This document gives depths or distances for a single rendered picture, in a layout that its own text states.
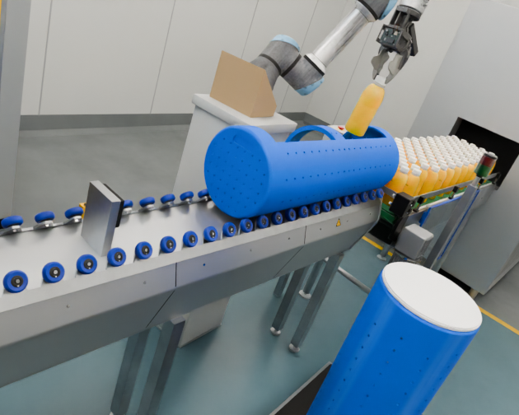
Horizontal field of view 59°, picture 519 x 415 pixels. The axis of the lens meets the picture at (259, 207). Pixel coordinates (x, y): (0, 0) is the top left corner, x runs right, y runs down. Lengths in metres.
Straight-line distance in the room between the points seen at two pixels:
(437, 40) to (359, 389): 5.47
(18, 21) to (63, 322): 1.64
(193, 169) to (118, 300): 0.92
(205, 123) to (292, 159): 0.59
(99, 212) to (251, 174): 0.46
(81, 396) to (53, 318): 1.01
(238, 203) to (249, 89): 0.57
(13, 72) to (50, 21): 1.55
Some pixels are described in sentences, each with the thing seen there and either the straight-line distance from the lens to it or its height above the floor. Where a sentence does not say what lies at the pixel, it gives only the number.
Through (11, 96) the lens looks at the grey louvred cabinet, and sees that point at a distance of 2.55.
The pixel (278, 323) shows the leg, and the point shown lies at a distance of 2.54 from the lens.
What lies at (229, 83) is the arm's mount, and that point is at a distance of 1.88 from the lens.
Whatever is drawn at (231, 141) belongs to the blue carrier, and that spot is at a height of 1.17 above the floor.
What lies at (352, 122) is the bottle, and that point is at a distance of 1.54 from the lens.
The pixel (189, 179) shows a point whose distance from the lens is 1.99.
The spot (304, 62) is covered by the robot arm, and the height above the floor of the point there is 1.39.
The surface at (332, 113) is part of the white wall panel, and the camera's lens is 6.94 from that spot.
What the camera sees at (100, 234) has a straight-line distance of 1.16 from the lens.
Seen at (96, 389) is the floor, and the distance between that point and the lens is 2.11.
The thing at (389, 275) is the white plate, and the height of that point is 1.04.
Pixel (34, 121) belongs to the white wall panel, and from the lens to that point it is 4.20.
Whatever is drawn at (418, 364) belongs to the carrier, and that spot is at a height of 0.90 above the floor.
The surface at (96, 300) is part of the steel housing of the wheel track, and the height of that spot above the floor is 0.87.
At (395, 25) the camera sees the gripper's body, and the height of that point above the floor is 1.62.
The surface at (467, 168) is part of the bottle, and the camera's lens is 2.95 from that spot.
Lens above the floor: 1.61
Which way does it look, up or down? 25 degrees down
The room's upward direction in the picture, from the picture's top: 20 degrees clockwise
